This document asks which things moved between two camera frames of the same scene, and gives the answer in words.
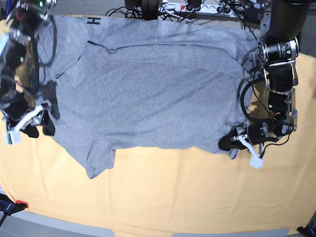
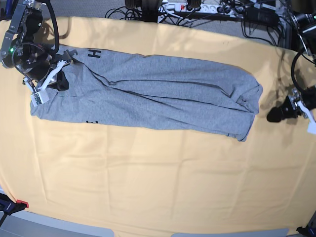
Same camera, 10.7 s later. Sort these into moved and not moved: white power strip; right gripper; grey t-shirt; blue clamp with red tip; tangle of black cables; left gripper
Moved: right gripper; grey t-shirt; tangle of black cables; left gripper
Not moved: white power strip; blue clamp with red tip
